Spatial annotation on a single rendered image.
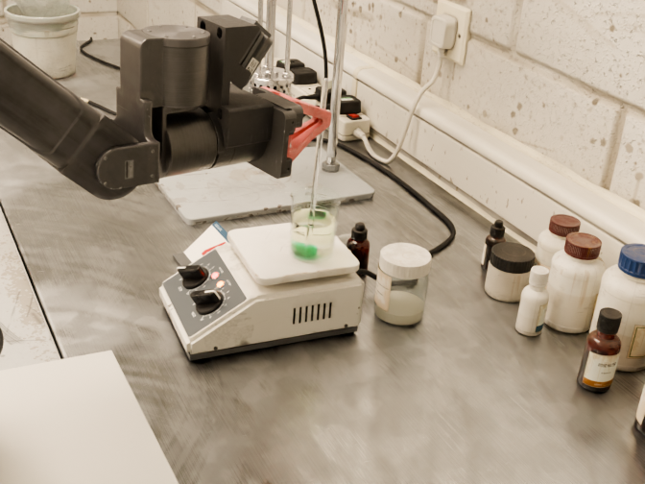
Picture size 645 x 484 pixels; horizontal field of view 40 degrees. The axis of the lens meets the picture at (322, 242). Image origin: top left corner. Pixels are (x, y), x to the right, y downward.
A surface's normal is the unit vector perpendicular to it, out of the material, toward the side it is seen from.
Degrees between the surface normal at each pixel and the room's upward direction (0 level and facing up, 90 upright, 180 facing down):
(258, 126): 90
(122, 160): 89
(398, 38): 90
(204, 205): 0
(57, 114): 79
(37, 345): 0
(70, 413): 2
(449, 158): 90
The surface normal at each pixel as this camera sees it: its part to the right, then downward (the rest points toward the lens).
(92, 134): 0.62, 0.38
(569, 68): -0.89, 0.15
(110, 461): 0.07, -0.90
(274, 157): -0.75, 0.21
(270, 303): 0.38, 0.44
